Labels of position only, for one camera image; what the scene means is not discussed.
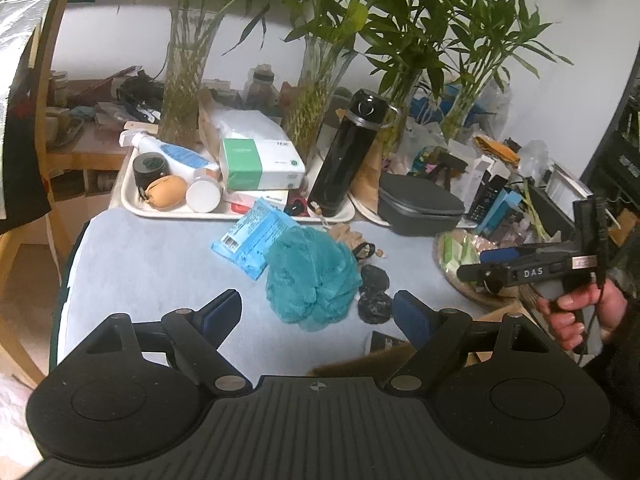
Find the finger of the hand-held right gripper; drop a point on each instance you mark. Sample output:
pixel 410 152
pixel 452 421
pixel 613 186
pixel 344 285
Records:
pixel 480 275
pixel 500 255

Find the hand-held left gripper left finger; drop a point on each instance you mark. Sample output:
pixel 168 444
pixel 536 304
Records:
pixel 222 317

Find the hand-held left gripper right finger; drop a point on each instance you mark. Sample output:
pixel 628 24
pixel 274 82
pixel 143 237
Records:
pixel 412 317

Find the black printed packet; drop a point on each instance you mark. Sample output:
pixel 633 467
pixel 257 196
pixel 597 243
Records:
pixel 387 344

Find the brown cardboard box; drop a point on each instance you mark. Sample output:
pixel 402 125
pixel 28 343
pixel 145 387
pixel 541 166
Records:
pixel 350 366

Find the blue wipe packet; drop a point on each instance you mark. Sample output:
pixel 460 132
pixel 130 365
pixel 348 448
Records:
pixel 250 240

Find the teal mesh bath loofah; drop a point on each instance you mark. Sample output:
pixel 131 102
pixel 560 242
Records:
pixel 310 280

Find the person's right hand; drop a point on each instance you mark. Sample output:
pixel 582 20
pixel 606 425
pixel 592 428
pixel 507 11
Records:
pixel 562 332

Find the green white wipe sachet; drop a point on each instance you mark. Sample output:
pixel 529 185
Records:
pixel 468 250
pixel 449 250

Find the woven straw basket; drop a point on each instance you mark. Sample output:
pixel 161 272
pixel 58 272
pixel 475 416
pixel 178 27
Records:
pixel 445 274

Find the blue product carton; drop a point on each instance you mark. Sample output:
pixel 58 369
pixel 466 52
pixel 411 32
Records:
pixel 507 210

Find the black product carton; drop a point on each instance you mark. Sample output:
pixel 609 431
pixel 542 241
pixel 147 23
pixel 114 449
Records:
pixel 490 200

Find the black device box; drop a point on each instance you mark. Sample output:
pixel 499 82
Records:
pixel 550 215

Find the pale blue table mat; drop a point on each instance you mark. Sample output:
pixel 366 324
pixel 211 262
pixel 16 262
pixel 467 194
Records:
pixel 150 270

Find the white product carton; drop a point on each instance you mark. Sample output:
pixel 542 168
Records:
pixel 472 170

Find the grey zip case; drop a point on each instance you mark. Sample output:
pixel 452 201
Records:
pixel 420 205

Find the orange yellow folded cloth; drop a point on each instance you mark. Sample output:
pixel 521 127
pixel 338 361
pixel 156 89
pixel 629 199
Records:
pixel 495 147

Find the white plastic tray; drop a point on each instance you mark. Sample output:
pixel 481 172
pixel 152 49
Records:
pixel 127 195
pixel 364 210

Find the colourful printed pouch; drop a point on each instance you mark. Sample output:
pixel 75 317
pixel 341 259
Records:
pixel 425 160

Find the white lid cosmetic jar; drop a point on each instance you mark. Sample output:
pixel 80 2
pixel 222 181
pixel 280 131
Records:
pixel 202 197

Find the red white flat box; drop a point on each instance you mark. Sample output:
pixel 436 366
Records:
pixel 255 200

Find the red black small object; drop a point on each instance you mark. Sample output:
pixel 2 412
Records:
pixel 296 207

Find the tan egg-shaped sponge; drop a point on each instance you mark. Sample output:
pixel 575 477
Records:
pixel 165 192

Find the black storage rack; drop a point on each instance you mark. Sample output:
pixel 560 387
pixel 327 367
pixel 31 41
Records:
pixel 617 150

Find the brown paper bag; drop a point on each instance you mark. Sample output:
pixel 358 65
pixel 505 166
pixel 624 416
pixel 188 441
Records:
pixel 211 110
pixel 367 180

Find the glass vase with lucky bamboo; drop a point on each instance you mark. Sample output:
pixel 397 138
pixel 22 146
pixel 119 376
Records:
pixel 187 85
pixel 315 100
pixel 460 110
pixel 400 110

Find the green white tissue box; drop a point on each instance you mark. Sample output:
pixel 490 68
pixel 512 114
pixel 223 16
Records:
pixel 260 165

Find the blue plastic bag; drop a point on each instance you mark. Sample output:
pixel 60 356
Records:
pixel 425 107

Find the black round jar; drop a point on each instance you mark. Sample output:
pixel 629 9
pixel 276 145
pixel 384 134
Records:
pixel 150 167

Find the white blue lotion bottle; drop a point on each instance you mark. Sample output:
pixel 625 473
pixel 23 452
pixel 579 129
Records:
pixel 180 155

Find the black thermos bottle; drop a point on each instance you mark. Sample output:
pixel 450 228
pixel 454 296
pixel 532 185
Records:
pixel 340 160

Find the white plastic bag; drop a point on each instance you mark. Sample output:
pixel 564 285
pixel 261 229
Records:
pixel 250 125

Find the wooden chair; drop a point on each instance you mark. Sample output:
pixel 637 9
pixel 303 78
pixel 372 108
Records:
pixel 17 310

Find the cluttered wooden side table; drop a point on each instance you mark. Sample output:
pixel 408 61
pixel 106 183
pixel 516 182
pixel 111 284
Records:
pixel 85 150

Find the clear plastic jar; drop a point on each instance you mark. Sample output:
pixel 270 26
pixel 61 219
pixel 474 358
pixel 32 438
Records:
pixel 262 90

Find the black garment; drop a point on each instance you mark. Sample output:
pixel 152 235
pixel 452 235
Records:
pixel 20 135

